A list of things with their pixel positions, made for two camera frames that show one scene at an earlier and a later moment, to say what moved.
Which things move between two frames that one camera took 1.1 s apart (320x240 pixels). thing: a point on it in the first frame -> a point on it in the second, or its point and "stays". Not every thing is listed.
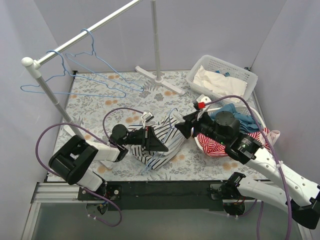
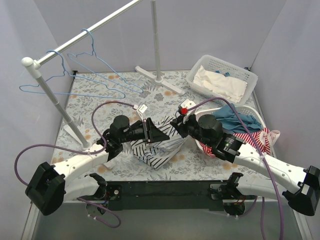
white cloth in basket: (220, 83) stays
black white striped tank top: (170, 136) stays
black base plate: (163, 195) stays
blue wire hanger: (156, 154) -> (162, 147)
